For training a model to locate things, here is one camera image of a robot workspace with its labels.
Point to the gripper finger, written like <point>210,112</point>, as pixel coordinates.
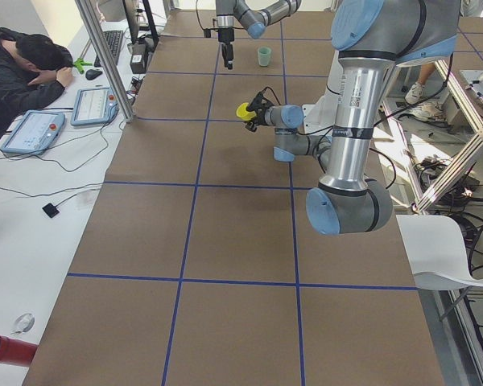
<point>250,109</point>
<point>252,126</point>

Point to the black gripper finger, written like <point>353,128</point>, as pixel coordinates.
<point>227,55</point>

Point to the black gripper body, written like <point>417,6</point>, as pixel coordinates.
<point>261,115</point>
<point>225,37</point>

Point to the yellow plastic cup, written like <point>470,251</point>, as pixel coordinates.
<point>243,113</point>

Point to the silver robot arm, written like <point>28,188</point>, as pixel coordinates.
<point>254,22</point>
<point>371,38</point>

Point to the green plastic cup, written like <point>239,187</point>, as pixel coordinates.
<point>264,56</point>

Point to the black power adapter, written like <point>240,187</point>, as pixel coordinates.
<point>138,60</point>

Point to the black keyboard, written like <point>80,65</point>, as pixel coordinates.
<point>114,40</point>

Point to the black computer mouse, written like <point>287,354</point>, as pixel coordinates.
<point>92,74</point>

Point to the far blue teach pendant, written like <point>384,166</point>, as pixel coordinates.
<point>94,106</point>

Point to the blue teach pendant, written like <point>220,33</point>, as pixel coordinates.
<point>36,131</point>
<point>94,106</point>

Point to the green tool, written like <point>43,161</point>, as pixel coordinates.
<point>80,64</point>

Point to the person in black jacket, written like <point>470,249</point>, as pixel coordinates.
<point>34,72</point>

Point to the near blue teach pendant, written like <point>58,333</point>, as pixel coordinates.
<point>36,131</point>

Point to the small black square device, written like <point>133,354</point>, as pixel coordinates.
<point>50,210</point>

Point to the white chair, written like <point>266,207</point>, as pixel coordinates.
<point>436,252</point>

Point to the red cylinder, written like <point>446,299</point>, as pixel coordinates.
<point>16,352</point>

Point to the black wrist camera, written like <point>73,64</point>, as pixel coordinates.
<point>208,31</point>

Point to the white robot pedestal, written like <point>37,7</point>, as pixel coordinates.
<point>319,116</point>

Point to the aluminium frame post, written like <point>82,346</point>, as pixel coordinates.
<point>93,27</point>

